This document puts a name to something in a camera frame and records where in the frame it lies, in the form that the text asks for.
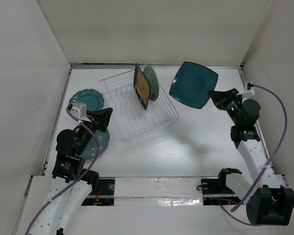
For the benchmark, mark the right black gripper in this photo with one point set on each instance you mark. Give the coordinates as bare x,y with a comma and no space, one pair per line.
218,96

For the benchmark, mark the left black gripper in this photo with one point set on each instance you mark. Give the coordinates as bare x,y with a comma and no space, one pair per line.
100,118

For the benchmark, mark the scalloped teal round plate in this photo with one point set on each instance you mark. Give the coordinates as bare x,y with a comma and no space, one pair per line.
91,97

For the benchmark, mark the dark teal square plate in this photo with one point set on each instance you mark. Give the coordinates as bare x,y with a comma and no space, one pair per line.
192,83

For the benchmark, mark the dark teal floral round plate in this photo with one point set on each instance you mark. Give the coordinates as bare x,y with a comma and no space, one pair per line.
88,143

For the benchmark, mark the black yellow square plate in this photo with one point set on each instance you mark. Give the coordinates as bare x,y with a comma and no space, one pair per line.
141,87

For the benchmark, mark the light green floral round plate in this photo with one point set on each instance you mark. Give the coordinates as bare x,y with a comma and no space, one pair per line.
153,80

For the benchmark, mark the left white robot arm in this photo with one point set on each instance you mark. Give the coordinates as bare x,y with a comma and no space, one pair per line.
72,178

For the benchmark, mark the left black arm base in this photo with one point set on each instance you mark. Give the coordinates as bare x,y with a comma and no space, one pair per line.
104,196

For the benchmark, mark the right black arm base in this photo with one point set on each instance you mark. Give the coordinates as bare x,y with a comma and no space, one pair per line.
214,190

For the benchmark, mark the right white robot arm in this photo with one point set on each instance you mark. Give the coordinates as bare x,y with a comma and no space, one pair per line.
266,200

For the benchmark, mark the white taped front bar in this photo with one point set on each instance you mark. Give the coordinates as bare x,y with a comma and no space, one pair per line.
157,191

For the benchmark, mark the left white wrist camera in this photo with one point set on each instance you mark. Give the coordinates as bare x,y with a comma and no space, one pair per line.
79,110

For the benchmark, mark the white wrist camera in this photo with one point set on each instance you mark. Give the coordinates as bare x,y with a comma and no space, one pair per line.
249,91
79,110

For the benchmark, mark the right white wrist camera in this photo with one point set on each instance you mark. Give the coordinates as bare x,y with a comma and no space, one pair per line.
249,91

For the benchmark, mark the clear wire dish rack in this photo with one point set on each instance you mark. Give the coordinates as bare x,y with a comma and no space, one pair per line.
134,122

